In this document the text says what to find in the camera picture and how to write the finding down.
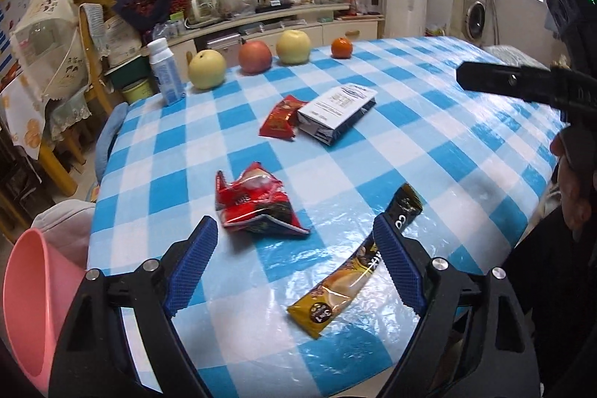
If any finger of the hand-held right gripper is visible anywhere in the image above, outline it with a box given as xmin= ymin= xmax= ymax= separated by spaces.
xmin=456 ymin=61 xmax=567 ymax=110

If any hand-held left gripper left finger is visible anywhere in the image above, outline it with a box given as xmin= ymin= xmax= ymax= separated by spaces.
xmin=49 ymin=216 xmax=219 ymax=398

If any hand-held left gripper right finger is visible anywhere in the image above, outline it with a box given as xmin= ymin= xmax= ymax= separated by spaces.
xmin=373 ymin=215 xmax=542 ymax=398

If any black and yellow coffee sachet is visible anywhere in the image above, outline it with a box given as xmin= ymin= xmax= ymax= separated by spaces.
xmin=286 ymin=183 xmax=425 ymax=340

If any pink plastic bin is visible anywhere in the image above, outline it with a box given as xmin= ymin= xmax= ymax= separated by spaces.
xmin=2 ymin=228 xmax=88 ymax=397

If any blue and white milk carton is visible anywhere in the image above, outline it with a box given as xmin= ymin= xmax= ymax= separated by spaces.
xmin=297 ymin=83 xmax=377 ymax=146

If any red gold-edged snack packet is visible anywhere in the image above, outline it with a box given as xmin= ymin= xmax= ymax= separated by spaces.
xmin=259 ymin=95 xmax=309 ymax=142

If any person's right hand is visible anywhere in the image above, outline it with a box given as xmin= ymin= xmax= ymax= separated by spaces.
xmin=549 ymin=131 xmax=597 ymax=241

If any white washing machine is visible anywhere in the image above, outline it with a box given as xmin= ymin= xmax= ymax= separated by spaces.
xmin=463 ymin=0 xmax=496 ymax=45

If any blue checked tablecloth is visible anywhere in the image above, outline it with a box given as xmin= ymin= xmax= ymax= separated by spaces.
xmin=86 ymin=37 xmax=568 ymax=398

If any grey padded stool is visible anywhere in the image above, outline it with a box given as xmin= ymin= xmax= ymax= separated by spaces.
xmin=32 ymin=199 xmax=97 ymax=270

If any blue cushion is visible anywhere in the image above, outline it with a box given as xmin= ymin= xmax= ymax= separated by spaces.
xmin=95 ymin=101 xmax=130 ymax=183

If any orange tangerine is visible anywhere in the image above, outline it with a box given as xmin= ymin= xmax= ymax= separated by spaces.
xmin=331 ymin=37 xmax=354 ymax=59

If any person's dark clothing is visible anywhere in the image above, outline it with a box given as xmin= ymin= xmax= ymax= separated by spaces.
xmin=503 ymin=207 xmax=597 ymax=398

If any yellow green bucket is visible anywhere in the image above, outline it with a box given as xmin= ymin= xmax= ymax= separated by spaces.
xmin=121 ymin=78 xmax=155 ymax=104

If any white plastic milk bottle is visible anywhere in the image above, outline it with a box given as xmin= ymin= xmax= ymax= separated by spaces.
xmin=147 ymin=37 xmax=186 ymax=106

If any yellow pear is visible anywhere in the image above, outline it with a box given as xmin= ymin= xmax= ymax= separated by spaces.
xmin=188 ymin=50 xmax=227 ymax=90

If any green plastic tub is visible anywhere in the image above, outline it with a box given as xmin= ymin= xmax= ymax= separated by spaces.
xmin=104 ymin=55 xmax=155 ymax=90

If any large pale green pear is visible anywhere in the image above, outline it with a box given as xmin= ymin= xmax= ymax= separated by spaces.
xmin=276 ymin=29 xmax=312 ymax=65

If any cream tv cabinet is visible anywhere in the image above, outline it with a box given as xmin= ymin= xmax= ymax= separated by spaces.
xmin=163 ymin=1 xmax=386 ymax=64

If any red apple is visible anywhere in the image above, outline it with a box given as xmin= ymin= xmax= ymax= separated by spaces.
xmin=238 ymin=40 xmax=274 ymax=75

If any silver metal case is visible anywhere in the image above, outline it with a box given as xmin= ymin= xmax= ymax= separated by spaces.
xmin=206 ymin=33 xmax=244 ymax=54

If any orange print white cloth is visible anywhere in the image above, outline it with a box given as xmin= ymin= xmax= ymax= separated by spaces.
xmin=0 ymin=70 xmax=48 ymax=162

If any wooden chair with lace cover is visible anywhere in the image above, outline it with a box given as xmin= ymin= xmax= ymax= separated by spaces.
xmin=76 ymin=3 xmax=116 ymax=115

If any white sack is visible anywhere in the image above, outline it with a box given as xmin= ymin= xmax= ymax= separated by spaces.
xmin=104 ymin=15 xmax=143 ymax=59

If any glass kettle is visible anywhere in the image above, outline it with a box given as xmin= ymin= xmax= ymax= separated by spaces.
xmin=186 ymin=0 xmax=218 ymax=25

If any cream mesh food cover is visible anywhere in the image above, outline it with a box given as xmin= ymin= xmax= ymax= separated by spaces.
xmin=10 ymin=0 xmax=90 ymax=101

